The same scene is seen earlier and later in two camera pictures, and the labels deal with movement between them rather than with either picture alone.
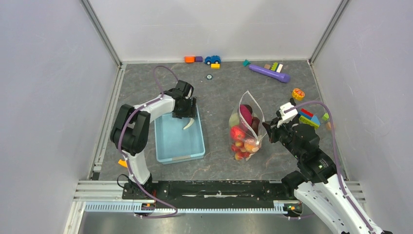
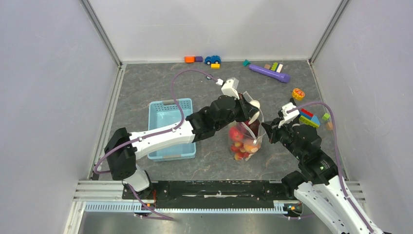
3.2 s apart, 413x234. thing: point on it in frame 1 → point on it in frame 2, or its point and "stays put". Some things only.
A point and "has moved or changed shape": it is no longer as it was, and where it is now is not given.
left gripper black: x=191 y=112 → x=247 y=110
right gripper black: x=272 y=127 stays put
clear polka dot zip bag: x=246 y=128 stays put
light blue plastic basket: x=174 y=144 has moved or changed shape
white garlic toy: x=191 y=122 has moved or changed shape
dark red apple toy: x=255 y=124 stays put
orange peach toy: x=250 y=145 stays put
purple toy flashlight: x=280 y=76 stays put
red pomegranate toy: x=237 y=133 stays put
